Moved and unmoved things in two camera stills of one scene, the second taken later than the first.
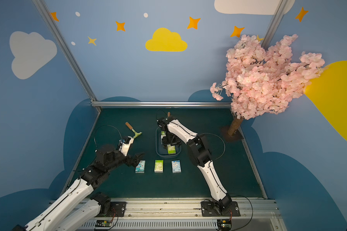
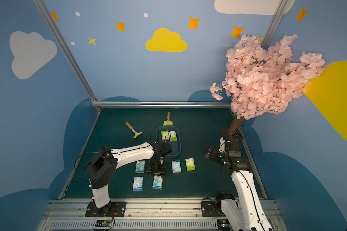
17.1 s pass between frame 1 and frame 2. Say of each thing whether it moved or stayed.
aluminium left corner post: stayed
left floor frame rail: stayed
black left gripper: moved
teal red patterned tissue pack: stayed
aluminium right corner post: stayed
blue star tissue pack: stayed
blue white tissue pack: moved
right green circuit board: stayed
